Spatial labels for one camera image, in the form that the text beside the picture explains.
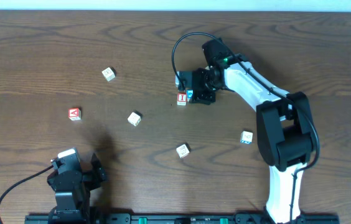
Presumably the blue number 2 block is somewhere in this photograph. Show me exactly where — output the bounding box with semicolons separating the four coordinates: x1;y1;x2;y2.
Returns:
186;90;194;102

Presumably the red letter I block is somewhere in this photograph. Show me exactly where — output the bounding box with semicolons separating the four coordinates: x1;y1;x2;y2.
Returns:
177;93;187;106

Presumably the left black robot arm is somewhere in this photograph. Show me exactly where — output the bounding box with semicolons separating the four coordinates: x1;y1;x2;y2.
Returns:
47;149;107;223

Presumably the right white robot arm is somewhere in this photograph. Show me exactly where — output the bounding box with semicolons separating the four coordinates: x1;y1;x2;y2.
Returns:
177;37;320;223

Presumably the red letter A block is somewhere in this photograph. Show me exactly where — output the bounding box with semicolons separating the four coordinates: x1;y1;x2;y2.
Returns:
68;108;82;121

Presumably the white block blue edge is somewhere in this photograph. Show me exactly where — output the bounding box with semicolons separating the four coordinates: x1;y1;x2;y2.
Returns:
240;131;253;144

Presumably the white block lower centre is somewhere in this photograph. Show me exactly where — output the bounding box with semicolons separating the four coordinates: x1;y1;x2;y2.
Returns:
176;144;190;159

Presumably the white block upper left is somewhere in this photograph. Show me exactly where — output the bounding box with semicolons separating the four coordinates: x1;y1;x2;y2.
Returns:
101;67;116;82

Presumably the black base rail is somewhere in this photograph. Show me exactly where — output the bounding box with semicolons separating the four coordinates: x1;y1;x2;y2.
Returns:
24;213;340;224

